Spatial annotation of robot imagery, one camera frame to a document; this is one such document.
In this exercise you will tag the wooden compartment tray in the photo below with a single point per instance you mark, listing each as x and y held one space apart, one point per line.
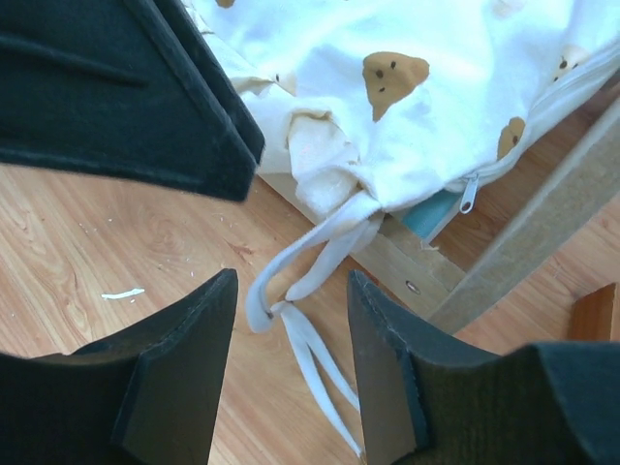
595 317

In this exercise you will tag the wooden striped pet bed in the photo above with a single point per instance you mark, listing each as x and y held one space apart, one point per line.
451 298

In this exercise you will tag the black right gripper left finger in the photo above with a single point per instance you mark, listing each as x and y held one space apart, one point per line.
147 394

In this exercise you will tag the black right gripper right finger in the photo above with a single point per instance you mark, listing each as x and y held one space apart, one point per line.
427 397

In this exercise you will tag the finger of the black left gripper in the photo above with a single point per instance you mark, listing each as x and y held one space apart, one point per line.
126 89

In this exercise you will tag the large bear print cushion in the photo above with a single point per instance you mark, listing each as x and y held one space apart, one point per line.
375 106

